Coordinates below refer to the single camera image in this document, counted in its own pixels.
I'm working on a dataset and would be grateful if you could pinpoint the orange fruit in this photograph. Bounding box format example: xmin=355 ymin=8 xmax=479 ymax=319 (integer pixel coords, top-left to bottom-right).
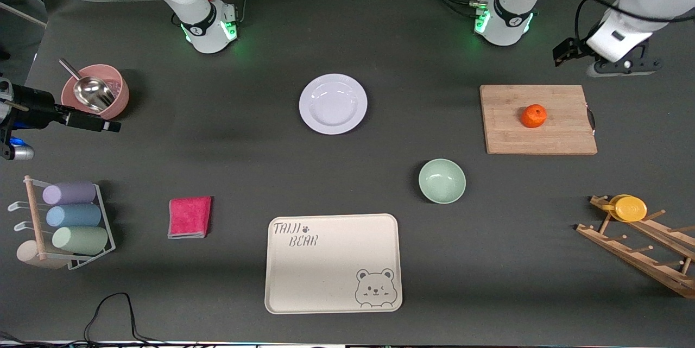
xmin=521 ymin=104 xmax=547 ymax=129

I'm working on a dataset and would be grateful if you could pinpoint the white round plate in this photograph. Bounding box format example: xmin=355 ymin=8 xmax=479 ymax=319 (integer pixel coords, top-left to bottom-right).
xmin=299 ymin=73 xmax=368 ymax=135

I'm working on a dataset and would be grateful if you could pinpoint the metal scoop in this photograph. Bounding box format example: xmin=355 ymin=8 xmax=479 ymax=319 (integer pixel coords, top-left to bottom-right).
xmin=59 ymin=58 xmax=116 ymax=113

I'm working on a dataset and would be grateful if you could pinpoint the pink bowl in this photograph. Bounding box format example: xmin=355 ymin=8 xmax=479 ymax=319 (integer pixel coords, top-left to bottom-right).
xmin=60 ymin=64 xmax=130 ymax=121

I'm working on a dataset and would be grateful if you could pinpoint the purple cup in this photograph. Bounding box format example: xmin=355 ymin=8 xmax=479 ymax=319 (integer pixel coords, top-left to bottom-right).
xmin=42 ymin=182 xmax=97 ymax=206

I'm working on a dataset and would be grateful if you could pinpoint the blue cup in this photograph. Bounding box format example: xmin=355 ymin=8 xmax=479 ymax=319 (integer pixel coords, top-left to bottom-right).
xmin=46 ymin=204 xmax=102 ymax=228

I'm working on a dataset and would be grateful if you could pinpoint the wooden cutting board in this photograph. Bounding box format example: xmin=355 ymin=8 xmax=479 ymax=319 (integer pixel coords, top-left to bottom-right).
xmin=479 ymin=85 xmax=598 ymax=155

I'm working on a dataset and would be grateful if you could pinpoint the green cup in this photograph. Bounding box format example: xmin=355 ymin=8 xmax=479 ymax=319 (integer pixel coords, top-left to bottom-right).
xmin=52 ymin=226 xmax=109 ymax=256

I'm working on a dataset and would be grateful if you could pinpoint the pink folded cloth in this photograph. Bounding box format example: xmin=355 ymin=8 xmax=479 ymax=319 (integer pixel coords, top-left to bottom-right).
xmin=167 ymin=196 xmax=213 ymax=239

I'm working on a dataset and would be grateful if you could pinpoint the beige cup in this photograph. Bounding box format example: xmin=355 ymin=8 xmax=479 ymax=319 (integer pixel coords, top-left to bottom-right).
xmin=16 ymin=241 xmax=68 ymax=270

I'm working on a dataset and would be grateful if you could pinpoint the yellow cup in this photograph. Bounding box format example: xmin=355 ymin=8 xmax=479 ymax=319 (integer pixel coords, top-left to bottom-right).
xmin=608 ymin=194 xmax=648 ymax=223

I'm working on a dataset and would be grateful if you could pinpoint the light green bowl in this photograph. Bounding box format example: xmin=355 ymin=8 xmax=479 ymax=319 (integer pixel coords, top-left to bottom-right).
xmin=418 ymin=159 xmax=467 ymax=205

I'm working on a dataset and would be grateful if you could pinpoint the wooden peg drying rack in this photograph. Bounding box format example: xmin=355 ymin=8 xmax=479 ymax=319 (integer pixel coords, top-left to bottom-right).
xmin=576 ymin=194 xmax=695 ymax=300

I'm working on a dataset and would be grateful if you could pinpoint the beige bear print tray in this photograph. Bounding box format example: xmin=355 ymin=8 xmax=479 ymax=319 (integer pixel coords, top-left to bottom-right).
xmin=264 ymin=213 xmax=403 ymax=315

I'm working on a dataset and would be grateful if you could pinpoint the grey metal frame bar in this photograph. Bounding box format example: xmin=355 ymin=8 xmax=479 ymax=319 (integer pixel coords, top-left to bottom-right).
xmin=0 ymin=1 xmax=48 ymax=28

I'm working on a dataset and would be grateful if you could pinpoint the white wire cup rack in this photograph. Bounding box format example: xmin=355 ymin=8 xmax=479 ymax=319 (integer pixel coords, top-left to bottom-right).
xmin=8 ymin=175 xmax=117 ymax=271

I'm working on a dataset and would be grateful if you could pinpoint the black cable on table edge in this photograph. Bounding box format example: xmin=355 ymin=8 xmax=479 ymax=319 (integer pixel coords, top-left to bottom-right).
xmin=0 ymin=292 xmax=218 ymax=348

